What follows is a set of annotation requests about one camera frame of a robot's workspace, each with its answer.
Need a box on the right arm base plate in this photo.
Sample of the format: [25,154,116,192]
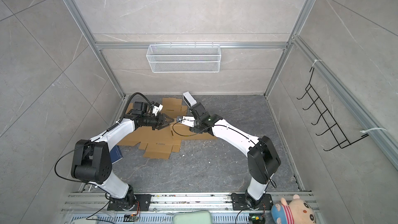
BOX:
[230,193,273,211]

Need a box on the pink plush pig toy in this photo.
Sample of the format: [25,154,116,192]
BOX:
[271,195,317,224]

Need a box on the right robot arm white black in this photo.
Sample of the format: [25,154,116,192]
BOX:
[177,103,281,208]

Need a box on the white wire mesh basket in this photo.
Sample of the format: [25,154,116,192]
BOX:
[146,44,222,73]

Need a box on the pale green box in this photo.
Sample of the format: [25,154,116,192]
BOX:
[173,211,213,224]

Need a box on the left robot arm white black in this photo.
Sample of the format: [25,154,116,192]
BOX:
[71,101,174,211]

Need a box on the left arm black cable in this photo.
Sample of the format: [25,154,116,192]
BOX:
[54,92,156,184]

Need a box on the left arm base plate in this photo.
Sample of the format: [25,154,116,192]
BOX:
[107,194,152,211]

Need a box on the white digital clock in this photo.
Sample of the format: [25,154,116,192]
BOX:
[182,91,197,107]

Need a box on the aluminium rail base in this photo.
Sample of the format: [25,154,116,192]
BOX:
[58,191,325,224]

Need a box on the blue book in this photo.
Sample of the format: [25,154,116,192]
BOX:
[110,145,123,164]

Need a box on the black wire hook rack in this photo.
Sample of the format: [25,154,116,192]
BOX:
[296,67,369,152]

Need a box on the cardboard box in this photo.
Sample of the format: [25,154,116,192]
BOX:
[170,123,217,140]

